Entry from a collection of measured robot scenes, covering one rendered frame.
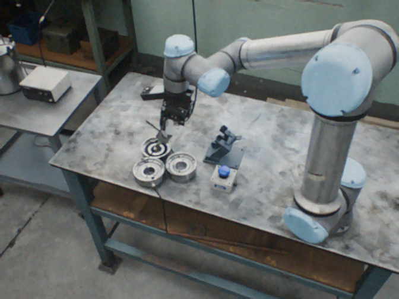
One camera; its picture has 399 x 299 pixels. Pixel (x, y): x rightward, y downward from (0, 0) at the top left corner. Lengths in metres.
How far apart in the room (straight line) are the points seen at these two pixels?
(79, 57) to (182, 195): 2.00
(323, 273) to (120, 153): 0.83
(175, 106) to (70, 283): 1.21
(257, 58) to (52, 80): 1.15
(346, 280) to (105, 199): 0.94
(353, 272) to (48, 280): 1.42
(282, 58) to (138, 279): 1.39
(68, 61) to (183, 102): 1.99
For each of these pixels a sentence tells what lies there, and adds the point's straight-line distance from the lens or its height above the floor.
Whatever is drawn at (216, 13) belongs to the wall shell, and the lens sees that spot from 2.80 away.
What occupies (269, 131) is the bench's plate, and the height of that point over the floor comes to 0.80.
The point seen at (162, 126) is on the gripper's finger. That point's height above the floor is 0.99.
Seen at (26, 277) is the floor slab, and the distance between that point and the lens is 2.17.
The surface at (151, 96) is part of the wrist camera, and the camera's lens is 1.17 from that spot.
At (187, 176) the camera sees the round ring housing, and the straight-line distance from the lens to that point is 1.25.
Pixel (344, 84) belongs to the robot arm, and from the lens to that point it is 0.69.
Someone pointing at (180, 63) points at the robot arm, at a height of 1.24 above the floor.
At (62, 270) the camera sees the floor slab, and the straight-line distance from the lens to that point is 2.12.
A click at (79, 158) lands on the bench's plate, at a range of 1.42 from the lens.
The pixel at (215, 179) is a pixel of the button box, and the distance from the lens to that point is 1.22.
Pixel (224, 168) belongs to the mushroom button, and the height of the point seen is 0.87.
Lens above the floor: 1.79
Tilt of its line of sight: 46 degrees down
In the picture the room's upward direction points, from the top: 1 degrees counter-clockwise
